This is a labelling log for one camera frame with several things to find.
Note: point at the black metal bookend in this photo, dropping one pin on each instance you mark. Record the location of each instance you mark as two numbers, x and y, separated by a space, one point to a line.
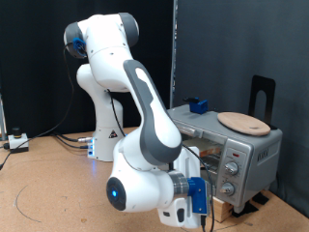
262 84

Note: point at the silver toaster oven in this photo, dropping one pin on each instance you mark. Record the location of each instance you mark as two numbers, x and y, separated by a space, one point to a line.
257 154

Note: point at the wooden slatted block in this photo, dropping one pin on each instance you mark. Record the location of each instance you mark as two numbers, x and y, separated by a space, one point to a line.
222 209

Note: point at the round wooden cutting board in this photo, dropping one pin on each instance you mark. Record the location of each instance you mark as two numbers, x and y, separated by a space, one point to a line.
244 124

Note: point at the grey metal frame post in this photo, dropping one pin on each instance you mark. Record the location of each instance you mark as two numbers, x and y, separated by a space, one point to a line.
2 119

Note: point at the black foam pad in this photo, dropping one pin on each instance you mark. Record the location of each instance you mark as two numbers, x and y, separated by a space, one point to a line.
260 198
245 209

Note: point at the white emergency stop button box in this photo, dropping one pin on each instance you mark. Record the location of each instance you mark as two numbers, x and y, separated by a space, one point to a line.
18 143

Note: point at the vertical metal pole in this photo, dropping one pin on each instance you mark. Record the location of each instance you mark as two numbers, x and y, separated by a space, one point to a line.
174 48

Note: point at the wrist camera blue mount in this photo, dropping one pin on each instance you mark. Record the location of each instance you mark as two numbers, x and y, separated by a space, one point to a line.
198 193

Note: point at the silver oven knob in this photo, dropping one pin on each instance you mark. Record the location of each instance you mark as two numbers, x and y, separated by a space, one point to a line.
228 189
231 168

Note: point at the small blue block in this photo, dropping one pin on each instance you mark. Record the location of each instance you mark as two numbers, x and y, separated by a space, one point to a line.
198 108

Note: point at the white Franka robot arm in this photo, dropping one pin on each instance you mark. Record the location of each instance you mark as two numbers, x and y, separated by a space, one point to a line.
151 129

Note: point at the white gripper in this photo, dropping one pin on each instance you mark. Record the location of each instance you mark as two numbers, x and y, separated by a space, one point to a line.
190 161

